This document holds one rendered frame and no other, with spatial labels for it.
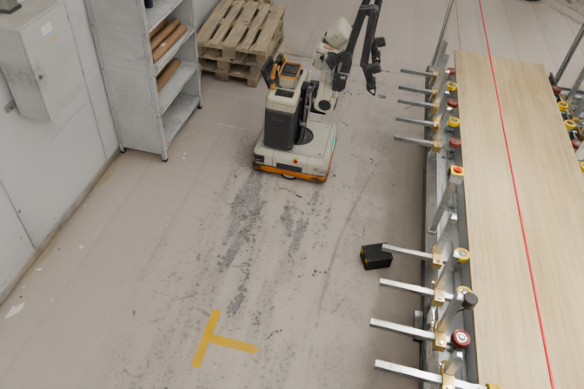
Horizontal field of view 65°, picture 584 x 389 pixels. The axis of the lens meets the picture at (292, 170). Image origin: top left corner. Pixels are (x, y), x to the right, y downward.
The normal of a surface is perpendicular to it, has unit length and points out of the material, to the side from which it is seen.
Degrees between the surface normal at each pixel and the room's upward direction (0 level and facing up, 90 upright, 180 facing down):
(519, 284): 0
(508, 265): 0
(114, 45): 90
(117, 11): 90
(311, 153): 0
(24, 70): 90
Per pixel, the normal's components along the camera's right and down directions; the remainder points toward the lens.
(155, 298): 0.07, -0.73
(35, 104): -0.22, 0.65
